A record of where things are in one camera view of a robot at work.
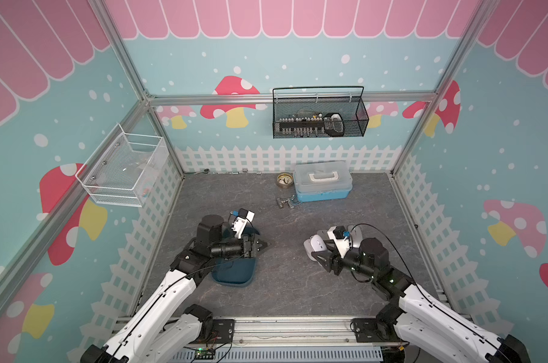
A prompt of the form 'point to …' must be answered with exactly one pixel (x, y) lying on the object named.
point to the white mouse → (315, 243)
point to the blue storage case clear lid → (322, 181)
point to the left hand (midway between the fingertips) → (270, 249)
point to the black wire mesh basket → (319, 112)
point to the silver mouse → (356, 234)
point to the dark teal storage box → (236, 272)
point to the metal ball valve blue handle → (280, 203)
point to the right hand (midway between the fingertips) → (317, 247)
